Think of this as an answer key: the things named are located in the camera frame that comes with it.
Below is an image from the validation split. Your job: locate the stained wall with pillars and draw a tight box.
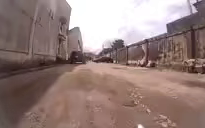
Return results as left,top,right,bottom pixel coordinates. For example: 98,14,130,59
108,25,205,69

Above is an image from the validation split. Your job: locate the pale building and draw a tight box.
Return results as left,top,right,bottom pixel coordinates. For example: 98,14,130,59
67,26,84,58

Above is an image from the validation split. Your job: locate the tree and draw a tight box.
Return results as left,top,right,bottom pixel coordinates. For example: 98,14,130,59
110,38,126,51

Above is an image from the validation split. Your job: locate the rubble pile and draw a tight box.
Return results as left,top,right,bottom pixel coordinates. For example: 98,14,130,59
136,57,158,68
181,58,205,74

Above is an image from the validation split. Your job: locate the pole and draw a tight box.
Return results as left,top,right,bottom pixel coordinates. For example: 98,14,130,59
187,0,194,15

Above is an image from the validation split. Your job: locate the rutted brown dirt road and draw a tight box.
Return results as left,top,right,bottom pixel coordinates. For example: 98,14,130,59
0,62,205,128

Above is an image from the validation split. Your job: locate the low dark vehicle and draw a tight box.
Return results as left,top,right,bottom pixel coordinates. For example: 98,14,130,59
92,55,114,64

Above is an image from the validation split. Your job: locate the grey concrete building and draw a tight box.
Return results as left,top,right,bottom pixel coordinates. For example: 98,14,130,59
0,0,73,73

